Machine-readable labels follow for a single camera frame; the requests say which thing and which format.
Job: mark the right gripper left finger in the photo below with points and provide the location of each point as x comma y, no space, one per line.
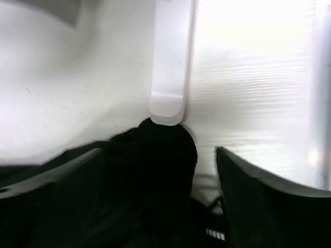
51,206

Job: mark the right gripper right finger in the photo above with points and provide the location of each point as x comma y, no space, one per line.
265,210

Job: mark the black trousers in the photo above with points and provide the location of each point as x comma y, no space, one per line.
145,199

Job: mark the silver clothes rack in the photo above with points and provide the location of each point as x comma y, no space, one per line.
173,30

